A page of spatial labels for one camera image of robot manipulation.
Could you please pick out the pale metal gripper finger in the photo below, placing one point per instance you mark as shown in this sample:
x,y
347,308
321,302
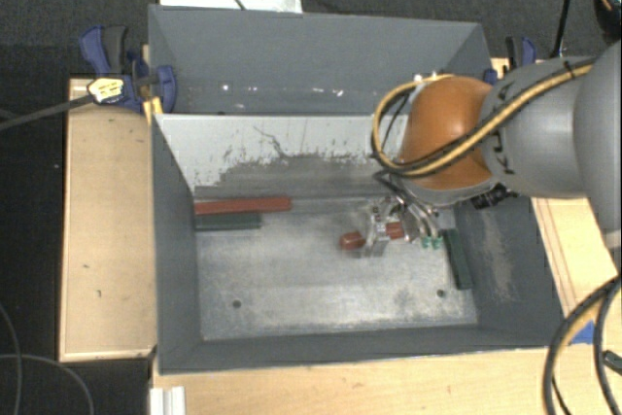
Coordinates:
x,y
374,249
376,215

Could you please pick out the red-brown block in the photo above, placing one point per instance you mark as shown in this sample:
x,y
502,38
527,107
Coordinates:
x,y
243,205
352,240

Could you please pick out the dark green flat block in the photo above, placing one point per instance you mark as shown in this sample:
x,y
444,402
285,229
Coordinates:
x,y
228,222
460,260

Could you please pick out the grey metal bin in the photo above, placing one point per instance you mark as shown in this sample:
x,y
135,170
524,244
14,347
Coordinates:
x,y
311,277

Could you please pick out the pale wood board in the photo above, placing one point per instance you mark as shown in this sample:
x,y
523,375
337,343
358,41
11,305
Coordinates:
x,y
109,233

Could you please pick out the black cylinder on white bracket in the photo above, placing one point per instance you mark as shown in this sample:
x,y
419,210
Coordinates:
x,y
491,198

